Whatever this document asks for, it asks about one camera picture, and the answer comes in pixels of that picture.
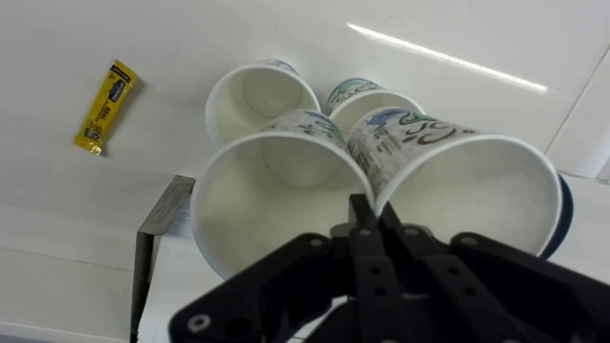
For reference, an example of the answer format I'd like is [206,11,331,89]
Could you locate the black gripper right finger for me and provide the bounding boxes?
[377,204,610,343]

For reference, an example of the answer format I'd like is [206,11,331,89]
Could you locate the patterned paper coffee cup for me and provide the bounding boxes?
[345,105,566,259]
[188,107,377,282]
[322,76,427,137]
[204,57,322,149]

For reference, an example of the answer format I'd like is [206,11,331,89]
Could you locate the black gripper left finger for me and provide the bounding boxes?
[168,192,398,343]

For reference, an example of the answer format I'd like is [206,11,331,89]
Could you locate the gray napkin holder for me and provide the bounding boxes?
[127,173,198,343]

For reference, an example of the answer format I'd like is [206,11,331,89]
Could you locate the yellow sachet packet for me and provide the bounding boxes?
[72,59,141,158]

